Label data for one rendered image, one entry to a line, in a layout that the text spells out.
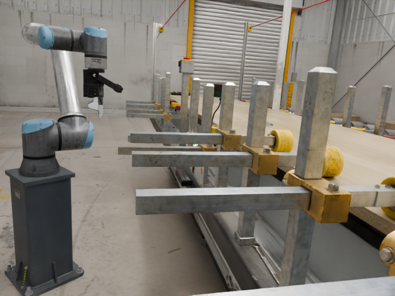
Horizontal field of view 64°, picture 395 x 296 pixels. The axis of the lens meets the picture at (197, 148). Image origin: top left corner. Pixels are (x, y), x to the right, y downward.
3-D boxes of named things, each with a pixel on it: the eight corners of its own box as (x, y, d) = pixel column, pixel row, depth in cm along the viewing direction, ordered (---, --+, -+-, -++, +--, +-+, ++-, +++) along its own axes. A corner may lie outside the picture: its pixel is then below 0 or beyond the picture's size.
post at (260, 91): (238, 259, 87) (257, 80, 76) (234, 253, 90) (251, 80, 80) (251, 259, 87) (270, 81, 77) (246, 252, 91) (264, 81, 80)
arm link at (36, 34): (19, 20, 176) (40, 22, 124) (43, 24, 183) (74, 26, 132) (19, 43, 180) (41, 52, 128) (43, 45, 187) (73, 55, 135)
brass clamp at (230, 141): (223, 150, 97) (224, 134, 96) (211, 141, 110) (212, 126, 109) (241, 150, 99) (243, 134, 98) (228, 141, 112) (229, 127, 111)
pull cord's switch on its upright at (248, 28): (238, 115, 395) (247, 21, 371) (235, 113, 409) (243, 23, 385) (245, 115, 397) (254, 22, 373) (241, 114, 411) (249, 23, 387)
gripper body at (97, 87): (83, 97, 138) (83, 68, 136) (104, 97, 141) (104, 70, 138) (83, 98, 131) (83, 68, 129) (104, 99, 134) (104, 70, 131)
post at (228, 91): (214, 222, 111) (225, 81, 100) (211, 218, 114) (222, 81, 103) (223, 221, 111) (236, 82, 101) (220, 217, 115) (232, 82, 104)
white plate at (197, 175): (201, 189, 125) (203, 165, 123) (188, 170, 150) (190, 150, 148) (203, 189, 125) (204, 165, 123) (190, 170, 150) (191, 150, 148)
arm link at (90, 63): (106, 59, 138) (107, 58, 129) (106, 70, 139) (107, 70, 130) (84, 57, 135) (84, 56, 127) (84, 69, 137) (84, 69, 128)
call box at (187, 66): (180, 74, 170) (181, 59, 168) (178, 74, 176) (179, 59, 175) (193, 74, 171) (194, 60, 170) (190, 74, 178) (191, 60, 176)
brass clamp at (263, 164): (254, 175, 74) (257, 154, 73) (235, 160, 86) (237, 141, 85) (279, 175, 75) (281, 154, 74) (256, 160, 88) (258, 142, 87)
